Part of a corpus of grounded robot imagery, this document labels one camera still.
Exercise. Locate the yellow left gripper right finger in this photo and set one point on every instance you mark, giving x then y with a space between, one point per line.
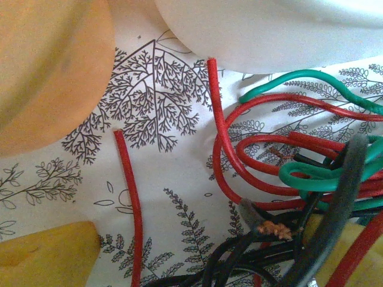
356 236

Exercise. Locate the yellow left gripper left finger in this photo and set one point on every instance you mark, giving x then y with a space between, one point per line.
45 257

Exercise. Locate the floral tablecloth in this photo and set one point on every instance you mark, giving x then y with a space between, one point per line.
167 167

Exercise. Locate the orange plastic bin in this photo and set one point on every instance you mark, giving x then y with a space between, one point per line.
45 74

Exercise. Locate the white plastic bin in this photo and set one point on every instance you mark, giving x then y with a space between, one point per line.
269 30

